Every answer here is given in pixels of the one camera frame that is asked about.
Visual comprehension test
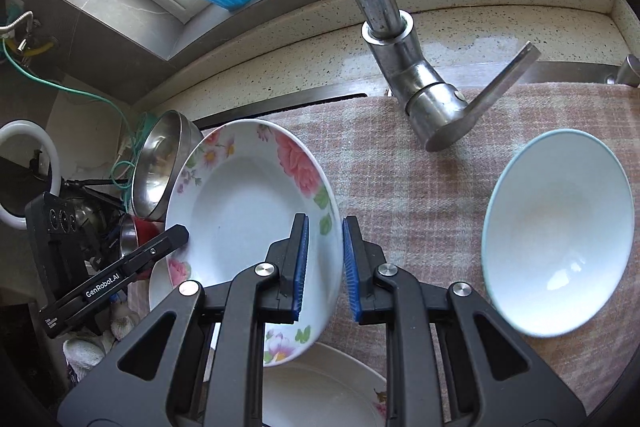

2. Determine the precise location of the red steel bowl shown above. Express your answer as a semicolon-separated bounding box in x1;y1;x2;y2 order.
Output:
119;215;160;257

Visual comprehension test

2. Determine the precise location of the white ring light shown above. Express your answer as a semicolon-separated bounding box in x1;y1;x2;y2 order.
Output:
0;119;62;230

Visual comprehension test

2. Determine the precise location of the chrome kitchen faucet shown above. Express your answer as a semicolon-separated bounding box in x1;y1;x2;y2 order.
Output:
355;0;540;152

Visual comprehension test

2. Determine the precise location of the light blue ceramic bowl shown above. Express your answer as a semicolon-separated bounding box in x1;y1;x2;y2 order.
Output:
480;129;634;338

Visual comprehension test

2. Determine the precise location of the plate with pink roses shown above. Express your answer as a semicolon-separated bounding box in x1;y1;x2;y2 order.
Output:
165;119;343;367

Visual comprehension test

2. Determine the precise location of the large steel mixing bowl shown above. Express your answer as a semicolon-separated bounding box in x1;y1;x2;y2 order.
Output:
131;109;203;222

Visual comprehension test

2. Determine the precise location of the pink plaid cloth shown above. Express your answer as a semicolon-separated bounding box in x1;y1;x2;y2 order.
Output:
127;81;640;415

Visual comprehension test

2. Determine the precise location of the left white gloved hand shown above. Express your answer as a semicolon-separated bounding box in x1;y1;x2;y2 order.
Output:
62;301;141;387

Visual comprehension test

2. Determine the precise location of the green cable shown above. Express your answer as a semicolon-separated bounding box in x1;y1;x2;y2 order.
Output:
0;33;162;212

